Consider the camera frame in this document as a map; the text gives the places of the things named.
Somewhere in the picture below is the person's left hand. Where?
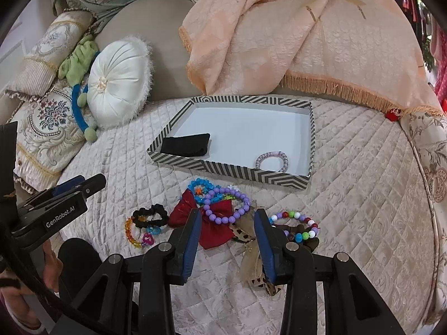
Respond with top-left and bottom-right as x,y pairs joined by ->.
0,241 -> 63,327

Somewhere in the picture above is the quilted beige bedspread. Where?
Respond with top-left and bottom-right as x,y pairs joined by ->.
56,96 -> 437,335

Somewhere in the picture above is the red fabric bow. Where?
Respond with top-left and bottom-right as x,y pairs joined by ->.
168,189 -> 241,250

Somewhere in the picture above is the floral beige bed skirt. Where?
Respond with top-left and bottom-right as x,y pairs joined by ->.
398,112 -> 447,325

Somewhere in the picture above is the multicolour crystal bead bracelet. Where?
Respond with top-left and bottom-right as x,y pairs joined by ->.
125,216 -> 163,249

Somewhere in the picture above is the black folded cloth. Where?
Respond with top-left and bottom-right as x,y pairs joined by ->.
160,133 -> 211,157

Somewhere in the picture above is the black scrunchie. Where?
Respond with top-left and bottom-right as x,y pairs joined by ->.
133,204 -> 170,229

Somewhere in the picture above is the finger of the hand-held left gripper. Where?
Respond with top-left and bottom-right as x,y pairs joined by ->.
52,175 -> 86,197
21,174 -> 107,214

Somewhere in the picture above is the leopard print ribbon bow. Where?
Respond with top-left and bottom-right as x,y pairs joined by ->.
229,200 -> 280,295

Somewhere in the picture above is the purple bead bracelet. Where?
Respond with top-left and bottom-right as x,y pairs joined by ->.
203,186 -> 251,224

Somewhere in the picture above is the striped cardboard tray box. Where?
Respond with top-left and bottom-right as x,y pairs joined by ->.
146,95 -> 316,191

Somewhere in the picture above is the green plush toy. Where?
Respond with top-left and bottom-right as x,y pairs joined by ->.
58,35 -> 102,145

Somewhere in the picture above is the brown scrunchie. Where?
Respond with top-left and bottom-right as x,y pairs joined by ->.
272,225 -> 320,252

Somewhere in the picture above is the blue bead bracelet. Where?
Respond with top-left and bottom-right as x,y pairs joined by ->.
188,178 -> 219,203

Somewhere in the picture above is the embroidered bolster cushion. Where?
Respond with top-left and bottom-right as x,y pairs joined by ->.
3,10 -> 95,98

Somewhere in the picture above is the white round satin pillow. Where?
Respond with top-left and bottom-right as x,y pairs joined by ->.
87,35 -> 154,128

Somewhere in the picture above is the floral embroidered square cushion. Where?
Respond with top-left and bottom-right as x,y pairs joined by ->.
12,80 -> 98,189

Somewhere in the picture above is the peach fringed blanket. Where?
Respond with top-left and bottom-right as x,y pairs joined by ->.
179,0 -> 446,116

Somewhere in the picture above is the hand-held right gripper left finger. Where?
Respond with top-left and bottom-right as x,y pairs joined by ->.
72,209 -> 203,335

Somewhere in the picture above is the multicolour round bead bracelet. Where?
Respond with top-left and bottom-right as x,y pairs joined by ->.
270,210 -> 321,243

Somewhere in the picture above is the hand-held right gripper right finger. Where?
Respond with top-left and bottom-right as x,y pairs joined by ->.
253,209 -> 407,335

